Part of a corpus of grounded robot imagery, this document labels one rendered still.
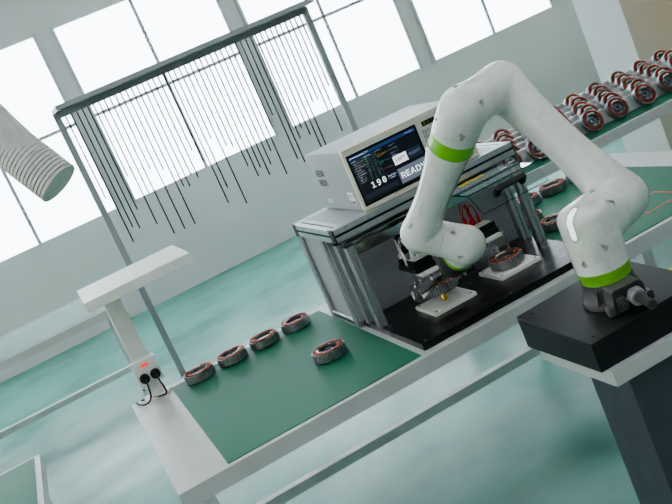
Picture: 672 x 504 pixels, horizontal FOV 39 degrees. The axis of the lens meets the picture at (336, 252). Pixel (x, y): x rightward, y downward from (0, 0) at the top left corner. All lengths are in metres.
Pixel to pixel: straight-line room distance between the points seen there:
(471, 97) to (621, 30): 4.56
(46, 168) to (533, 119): 1.73
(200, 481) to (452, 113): 1.14
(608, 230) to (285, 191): 7.33
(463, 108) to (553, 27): 8.51
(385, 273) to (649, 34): 4.04
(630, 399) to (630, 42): 4.64
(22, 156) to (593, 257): 1.99
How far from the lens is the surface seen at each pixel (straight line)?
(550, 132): 2.36
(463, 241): 2.54
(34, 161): 3.38
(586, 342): 2.16
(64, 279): 9.08
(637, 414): 2.35
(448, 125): 2.28
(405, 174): 2.99
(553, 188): 3.77
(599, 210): 2.21
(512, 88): 2.37
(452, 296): 2.93
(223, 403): 3.02
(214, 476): 2.53
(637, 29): 6.76
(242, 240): 9.29
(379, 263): 3.11
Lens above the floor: 1.65
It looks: 12 degrees down
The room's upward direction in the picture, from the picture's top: 24 degrees counter-clockwise
